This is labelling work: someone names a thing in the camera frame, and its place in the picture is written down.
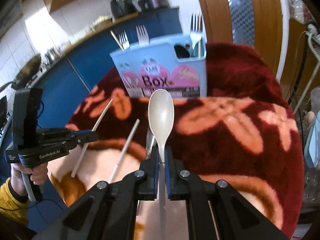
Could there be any white chopstick short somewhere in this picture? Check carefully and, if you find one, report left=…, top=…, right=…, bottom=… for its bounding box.
left=108, top=119, right=140, bottom=183

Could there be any steel knife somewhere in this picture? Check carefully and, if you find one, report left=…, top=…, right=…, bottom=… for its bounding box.
left=136, top=127, right=156, bottom=216

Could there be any cream plastic spoon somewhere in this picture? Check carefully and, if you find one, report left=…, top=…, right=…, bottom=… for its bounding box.
left=148, top=89, right=175, bottom=239

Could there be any beige wooden chopstick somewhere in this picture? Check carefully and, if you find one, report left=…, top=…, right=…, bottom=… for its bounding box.
left=110, top=30, right=124, bottom=51

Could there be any steel fork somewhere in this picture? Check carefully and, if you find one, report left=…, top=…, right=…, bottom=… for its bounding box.
left=119, top=31, right=130, bottom=50
left=190, top=11, right=203, bottom=57

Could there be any black plastic spoon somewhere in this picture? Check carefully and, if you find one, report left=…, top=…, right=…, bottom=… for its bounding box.
left=174, top=44, right=190, bottom=59

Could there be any white plastic fork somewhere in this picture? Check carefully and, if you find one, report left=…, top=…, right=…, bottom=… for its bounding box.
left=136, top=25, right=149, bottom=47

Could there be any yellow sleeve left forearm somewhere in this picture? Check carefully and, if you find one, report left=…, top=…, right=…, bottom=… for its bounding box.
left=1, top=178, right=29, bottom=226

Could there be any left hand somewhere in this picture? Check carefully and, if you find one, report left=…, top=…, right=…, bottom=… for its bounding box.
left=10, top=162, right=49, bottom=197

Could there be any black wok pan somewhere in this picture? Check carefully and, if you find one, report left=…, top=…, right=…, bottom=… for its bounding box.
left=0, top=53, right=41, bottom=92

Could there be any red floral blanket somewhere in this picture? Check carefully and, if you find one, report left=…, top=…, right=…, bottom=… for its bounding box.
left=48, top=43, right=304, bottom=237

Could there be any steel kettle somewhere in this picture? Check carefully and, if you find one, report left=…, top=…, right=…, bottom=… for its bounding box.
left=45, top=47, right=60, bottom=64

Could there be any light blue utensil holder box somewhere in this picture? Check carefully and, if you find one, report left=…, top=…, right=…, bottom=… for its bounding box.
left=110, top=34, right=207, bottom=99

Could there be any light blue tray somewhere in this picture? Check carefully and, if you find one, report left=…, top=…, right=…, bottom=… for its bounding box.
left=304, top=118, right=319, bottom=168

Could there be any black air fryer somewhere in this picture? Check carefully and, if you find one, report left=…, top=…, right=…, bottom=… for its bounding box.
left=110, top=0, right=138, bottom=20

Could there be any black rice cooker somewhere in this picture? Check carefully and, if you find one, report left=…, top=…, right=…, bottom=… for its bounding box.
left=138, top=0, right=170, bottom=12

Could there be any wooden door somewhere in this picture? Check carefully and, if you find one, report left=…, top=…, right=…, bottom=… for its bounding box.
left=199, top=0, right=290, bottom=80

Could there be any white power strip cable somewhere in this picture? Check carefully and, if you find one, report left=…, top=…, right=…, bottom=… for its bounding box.
left=292, top=23, right=320, bottom=114

